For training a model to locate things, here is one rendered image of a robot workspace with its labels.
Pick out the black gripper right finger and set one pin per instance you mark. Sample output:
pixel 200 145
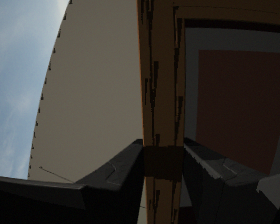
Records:
pixel 225 192

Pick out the brown wooden picture frame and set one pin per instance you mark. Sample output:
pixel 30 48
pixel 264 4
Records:
pixel 210 71

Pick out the beige wall panel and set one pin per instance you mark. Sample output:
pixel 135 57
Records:
pixel 90 105

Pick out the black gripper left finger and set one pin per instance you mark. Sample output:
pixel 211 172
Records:
pixel 110 195

